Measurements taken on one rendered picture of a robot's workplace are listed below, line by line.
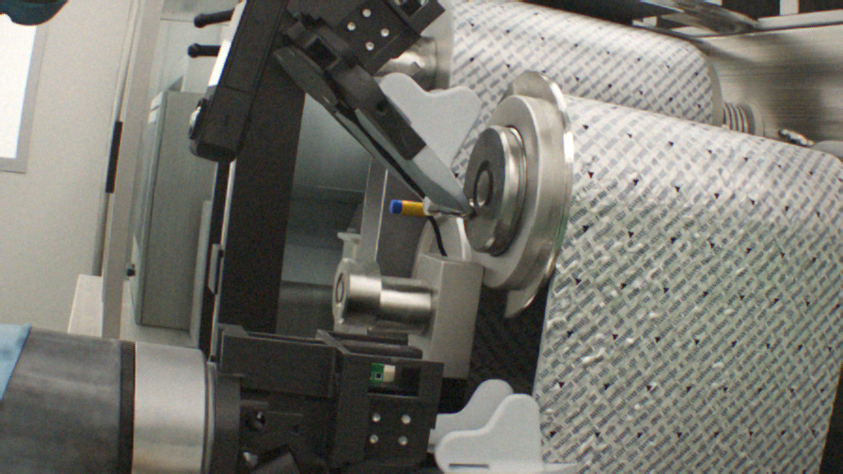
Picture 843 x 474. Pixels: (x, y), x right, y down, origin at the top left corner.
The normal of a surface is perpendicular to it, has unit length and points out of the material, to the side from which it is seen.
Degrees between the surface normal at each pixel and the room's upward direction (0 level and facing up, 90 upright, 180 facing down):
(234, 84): 91
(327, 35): 80
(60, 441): 99
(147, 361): 30
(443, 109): 90
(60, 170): 90
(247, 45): 91
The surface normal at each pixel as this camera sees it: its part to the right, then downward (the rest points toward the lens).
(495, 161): -0.95, -0.11
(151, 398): 0.30, -0.40
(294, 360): 0.28, 0.09
